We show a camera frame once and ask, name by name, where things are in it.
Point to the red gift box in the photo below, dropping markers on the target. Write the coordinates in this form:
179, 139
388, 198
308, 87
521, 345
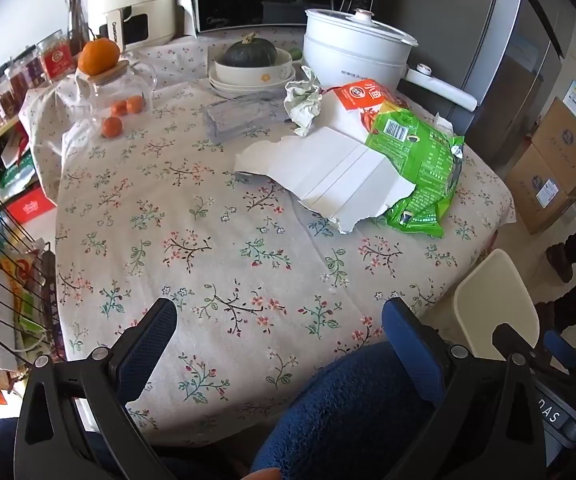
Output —
30, 208

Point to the dark food jar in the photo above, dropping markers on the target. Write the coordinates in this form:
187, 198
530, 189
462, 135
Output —
23, 77

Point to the red label jar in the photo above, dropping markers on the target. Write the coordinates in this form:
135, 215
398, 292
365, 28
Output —
55, 57

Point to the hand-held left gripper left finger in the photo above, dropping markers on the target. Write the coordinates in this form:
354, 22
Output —
148, 345

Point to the grey refrigerator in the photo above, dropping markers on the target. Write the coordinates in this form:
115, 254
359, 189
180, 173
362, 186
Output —
493, 35

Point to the small orange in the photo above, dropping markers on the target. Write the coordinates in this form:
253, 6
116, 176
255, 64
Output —
112, 126
135, 105
119, 108

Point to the clear plastic box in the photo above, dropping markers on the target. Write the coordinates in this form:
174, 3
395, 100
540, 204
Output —
240, 117

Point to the crumpled white paper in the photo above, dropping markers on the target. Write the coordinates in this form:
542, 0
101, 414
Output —
303, 102

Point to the white air fryer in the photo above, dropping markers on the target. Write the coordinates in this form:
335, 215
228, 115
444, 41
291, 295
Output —
133, 5

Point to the white plastic bin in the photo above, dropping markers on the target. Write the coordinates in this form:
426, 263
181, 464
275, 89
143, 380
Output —
493, 305

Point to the orange white snack packet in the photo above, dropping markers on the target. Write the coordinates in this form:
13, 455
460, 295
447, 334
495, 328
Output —
348, 107

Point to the pile of colourful packets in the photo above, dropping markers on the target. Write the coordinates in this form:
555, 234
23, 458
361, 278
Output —
15, 285

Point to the glass vase with twigs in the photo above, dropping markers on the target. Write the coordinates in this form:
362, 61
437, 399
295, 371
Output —
79, 20

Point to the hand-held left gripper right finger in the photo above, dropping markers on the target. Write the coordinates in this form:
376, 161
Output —
413, 350

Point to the dark green pumpkin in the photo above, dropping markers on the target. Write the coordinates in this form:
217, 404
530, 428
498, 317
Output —
249, 51

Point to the white electric pot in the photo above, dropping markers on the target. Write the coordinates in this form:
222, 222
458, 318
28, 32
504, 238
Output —
353, 45

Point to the floral tablecloth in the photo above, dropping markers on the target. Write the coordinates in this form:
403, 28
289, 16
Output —
193, 260

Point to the large orange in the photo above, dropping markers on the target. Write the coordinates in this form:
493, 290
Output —
98, 55

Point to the green snack packet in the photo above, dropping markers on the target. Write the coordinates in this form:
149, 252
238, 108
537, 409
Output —
418, 160

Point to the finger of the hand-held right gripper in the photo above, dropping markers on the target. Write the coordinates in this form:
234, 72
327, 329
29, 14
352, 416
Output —
510, 337
560, 345

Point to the torn printed cardboard sheet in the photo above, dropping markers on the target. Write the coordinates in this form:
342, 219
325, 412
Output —
328, 170

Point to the small green fruit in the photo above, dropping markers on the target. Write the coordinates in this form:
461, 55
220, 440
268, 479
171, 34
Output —
294, 54

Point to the white plate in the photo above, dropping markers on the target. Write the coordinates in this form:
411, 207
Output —
248, 89
240, 96

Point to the white bowl with flower print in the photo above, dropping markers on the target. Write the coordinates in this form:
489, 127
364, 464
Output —
255, 74

